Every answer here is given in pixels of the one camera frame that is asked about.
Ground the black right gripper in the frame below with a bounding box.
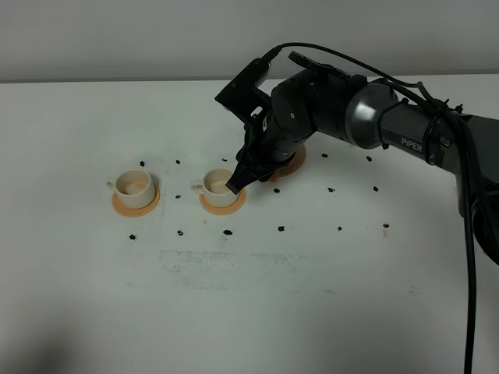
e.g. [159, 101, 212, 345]
[225, 112, 308, 194]

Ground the brown clay teapot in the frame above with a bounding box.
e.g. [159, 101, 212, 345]
[268, 172, 279, 182]

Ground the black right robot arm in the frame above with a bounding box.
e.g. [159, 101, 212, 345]
[216, 69, 462, 193]

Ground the beige teapot coaster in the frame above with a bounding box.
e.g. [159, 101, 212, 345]
[276, 145, 306, 178]

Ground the right orange coaster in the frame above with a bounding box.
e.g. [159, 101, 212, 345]
[198, 188, 246, 216]

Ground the orange coaster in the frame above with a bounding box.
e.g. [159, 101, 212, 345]
[111, 186, 161, 218]
[198, 188, 246, 216]

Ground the right white teacup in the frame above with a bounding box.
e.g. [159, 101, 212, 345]
[190, 168, 232, 194]

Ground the white teacup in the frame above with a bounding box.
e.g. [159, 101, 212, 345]
[106, 169, 155, 209]
[190, 168, 232, 194]

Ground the left white teacup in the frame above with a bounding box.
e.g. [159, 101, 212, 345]
[106, 169, 155, 209]

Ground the left orange coaster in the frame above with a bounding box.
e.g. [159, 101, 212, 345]
[111, 186, 161, 218]

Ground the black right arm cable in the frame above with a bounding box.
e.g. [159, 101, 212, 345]
[263, 41, 484, 374]

